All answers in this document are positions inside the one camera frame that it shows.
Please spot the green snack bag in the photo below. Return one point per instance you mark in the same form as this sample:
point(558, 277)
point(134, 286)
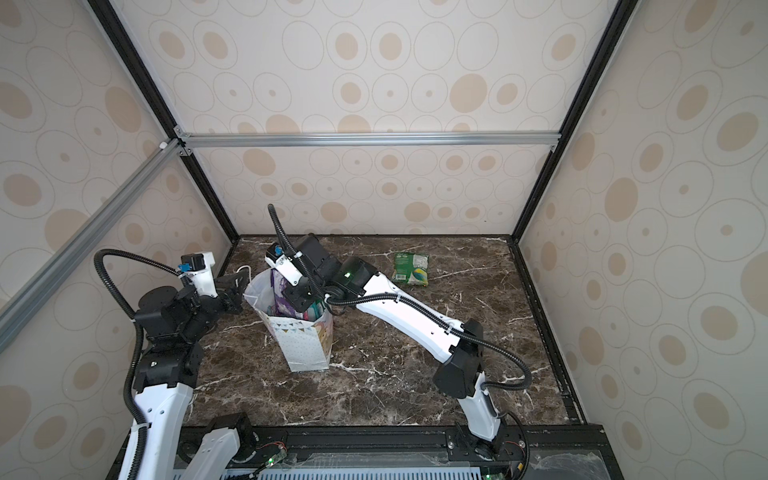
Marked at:
point(411, 269)

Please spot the diagonal aluminium left bar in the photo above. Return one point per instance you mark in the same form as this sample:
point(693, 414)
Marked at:
point(33, 295)

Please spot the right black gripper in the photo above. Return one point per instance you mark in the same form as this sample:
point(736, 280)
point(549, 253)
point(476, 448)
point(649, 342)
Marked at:
point(296, 302)

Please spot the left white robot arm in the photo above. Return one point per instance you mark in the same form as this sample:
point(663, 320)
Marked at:
point(161, 387)

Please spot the horizontal aluminium back bar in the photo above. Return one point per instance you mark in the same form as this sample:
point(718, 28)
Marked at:
point(377, 139)

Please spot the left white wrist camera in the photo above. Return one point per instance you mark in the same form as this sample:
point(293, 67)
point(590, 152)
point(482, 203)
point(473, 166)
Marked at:
point(195, 272)

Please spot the black frame post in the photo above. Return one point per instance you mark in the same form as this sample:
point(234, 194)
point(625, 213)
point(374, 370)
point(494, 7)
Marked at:
point(606, 47)
point(107, 17)

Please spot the small purple snack bag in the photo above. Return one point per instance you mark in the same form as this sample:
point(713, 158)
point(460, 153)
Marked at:
point(282, 306)

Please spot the black left frame post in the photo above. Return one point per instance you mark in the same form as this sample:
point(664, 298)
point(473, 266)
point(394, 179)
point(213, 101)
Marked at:
point(107, 17)

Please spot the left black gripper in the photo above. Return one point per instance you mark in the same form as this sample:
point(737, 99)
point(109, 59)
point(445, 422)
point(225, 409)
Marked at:
point(231, 292)

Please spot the black right frame post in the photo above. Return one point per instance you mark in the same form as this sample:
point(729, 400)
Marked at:
point(606, 47)

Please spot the white paper gift bag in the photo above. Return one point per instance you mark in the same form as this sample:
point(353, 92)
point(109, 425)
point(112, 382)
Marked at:
point(306, 346)

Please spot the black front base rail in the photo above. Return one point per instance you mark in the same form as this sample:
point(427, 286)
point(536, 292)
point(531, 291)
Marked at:
point(389, 452)

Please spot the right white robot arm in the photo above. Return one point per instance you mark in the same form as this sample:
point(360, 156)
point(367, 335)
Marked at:
point(455, 345)

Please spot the teal snack bag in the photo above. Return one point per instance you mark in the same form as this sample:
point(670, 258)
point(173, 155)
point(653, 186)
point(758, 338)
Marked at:
point(314, 312)

